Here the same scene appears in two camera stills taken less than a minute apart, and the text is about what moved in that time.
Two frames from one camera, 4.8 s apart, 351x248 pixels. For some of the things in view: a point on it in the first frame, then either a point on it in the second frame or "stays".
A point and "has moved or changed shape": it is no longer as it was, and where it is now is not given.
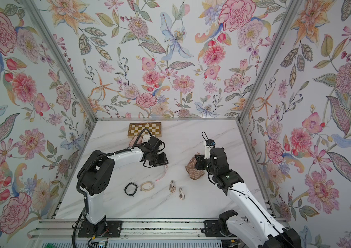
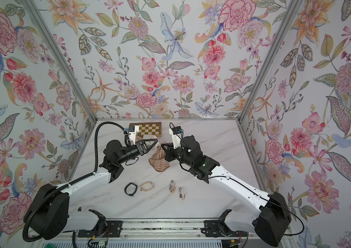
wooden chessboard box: [155, 128] stays
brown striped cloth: [194, 173] has moved or changed shape
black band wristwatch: [130, 189] stays
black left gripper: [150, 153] to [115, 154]
